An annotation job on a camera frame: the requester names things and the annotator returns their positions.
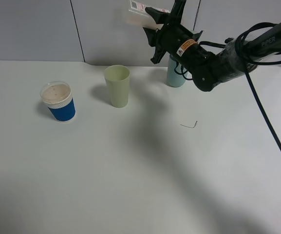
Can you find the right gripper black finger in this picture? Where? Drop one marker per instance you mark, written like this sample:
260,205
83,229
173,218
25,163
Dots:
158,16
152,36

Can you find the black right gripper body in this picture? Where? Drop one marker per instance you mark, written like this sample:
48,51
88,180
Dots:
177,40

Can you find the clear plastic drink bottle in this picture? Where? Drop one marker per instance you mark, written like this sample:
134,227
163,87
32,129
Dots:
135,14

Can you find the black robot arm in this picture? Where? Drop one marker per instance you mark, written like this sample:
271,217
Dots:
210,63

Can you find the teal plastic cup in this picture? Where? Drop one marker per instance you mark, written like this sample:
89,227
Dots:
176,73

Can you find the pale green plastic cup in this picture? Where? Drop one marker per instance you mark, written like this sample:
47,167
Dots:
117,78

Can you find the blue sleeved clear cup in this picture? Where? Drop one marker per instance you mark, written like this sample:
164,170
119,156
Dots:
58,98

